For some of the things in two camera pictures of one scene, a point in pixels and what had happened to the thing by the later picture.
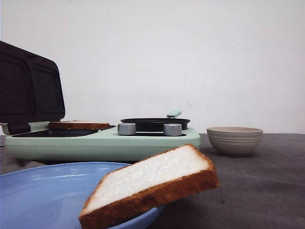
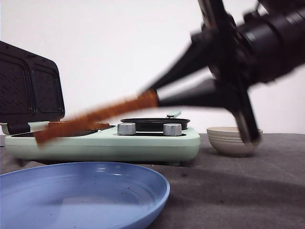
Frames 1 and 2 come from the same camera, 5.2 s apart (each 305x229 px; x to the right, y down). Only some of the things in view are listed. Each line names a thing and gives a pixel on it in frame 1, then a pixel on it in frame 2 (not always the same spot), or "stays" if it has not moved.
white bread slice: (78, 125) stays
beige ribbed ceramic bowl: (234, 141) stays
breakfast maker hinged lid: (30, 88) stays
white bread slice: (182, 171) -> (148, 99)
